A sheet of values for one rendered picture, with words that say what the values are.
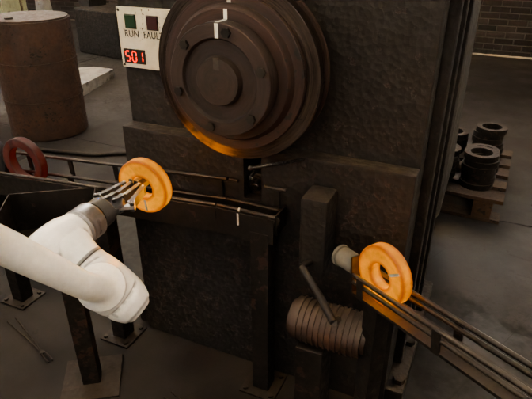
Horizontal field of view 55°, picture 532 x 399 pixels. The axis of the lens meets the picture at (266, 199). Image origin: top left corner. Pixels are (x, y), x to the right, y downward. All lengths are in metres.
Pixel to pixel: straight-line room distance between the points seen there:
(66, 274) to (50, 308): 1.45
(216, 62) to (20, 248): 0.63
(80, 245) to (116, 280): 0.12
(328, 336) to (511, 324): 1.15
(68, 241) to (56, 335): 1.15
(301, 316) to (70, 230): 0.64
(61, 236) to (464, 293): 1.82
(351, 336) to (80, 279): 0.72
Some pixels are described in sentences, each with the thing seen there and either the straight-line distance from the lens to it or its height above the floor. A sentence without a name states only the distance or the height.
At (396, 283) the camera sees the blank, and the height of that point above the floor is 0.72.
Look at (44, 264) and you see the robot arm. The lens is 0.96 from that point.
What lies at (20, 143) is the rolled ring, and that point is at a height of 0.77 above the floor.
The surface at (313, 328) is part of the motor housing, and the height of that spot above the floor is 0.50.
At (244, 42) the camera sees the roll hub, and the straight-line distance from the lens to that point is 1.24.
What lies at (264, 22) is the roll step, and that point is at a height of 1.25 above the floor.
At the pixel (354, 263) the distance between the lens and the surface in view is 1.32.
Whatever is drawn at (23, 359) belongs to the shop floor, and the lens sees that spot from 2.24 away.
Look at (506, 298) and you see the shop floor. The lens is 2.54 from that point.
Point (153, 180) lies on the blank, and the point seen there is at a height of 0.86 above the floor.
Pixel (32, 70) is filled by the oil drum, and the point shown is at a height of 0.55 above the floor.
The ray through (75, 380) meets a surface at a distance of 2.07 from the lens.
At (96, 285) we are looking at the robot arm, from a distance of 1.05.
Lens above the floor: 1.45
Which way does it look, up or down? 28 degrees down
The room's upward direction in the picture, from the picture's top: straight up
